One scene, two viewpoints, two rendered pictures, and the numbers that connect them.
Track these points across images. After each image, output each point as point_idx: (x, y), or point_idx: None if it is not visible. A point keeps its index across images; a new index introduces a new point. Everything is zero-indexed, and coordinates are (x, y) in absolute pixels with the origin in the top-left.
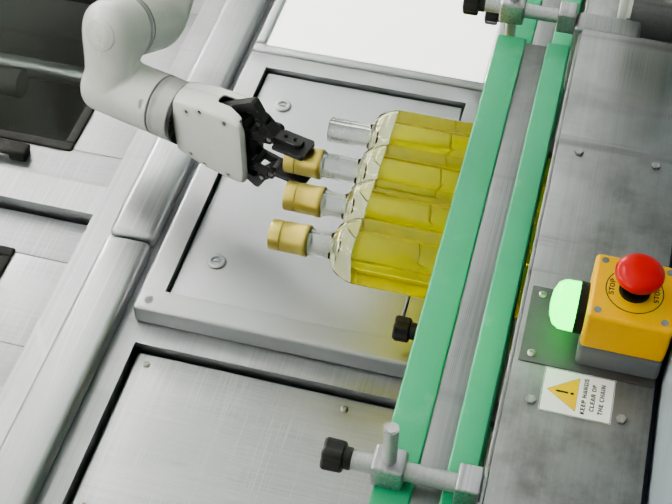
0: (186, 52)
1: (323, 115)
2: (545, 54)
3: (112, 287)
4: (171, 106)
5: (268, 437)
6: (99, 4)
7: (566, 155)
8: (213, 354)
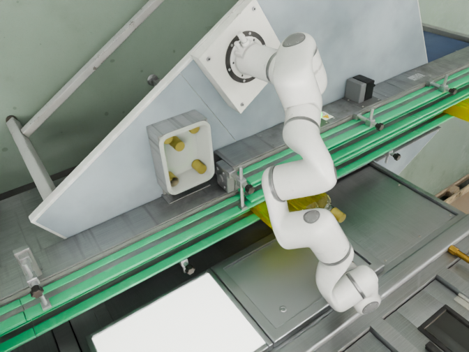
0: None
1: (271, 295)
2: (246, 172)
3: (388, 277)
4: (352, 261)
5: (359, 227)
6: (370, 272)
7: (276, 145)
8: (363, 248)
